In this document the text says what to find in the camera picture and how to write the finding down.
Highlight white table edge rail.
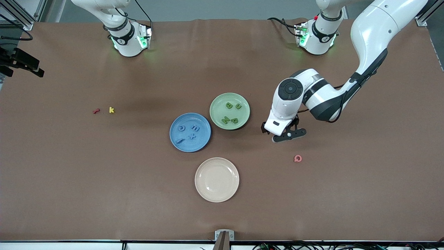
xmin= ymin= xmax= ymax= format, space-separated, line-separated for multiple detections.
xmin=0 ymin=241 xmax=444 ymax=250

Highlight black floor cable bundle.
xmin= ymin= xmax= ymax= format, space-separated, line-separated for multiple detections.
xmin=253 ymin=241 xmax=444 ymax=250

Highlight brown table cover sheet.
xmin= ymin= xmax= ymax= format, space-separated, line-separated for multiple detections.
xmin=0 ymin=18 xmax=444 ymax=242

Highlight black arm base cable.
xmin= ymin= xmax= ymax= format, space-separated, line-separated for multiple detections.
xmin=134 ymin=0 xmax=153 ymax=24
xmin=267 ymin=17 xmax=299 ymax=37

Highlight beige plate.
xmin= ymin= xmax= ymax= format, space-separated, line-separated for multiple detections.
xmin=195 ymin=157 xmax=240 ymax=203

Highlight green plate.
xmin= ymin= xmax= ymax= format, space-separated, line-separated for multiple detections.
xmin=210 ymin=92 xmax=251 ymax=131

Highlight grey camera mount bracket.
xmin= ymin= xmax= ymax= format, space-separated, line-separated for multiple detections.
xmin=213 ymin=230 xmax=235 ymax=250

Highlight blue plate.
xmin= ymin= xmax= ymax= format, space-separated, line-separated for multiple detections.
xmin=169 ymin=112 xmax=212 ymax=153

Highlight aluminium frame post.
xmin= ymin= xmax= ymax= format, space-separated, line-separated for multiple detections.
xmin=415 ymin=0 xmax=444 ymax=27
xmin=0 ymin=0 xmax=47 ymax=30

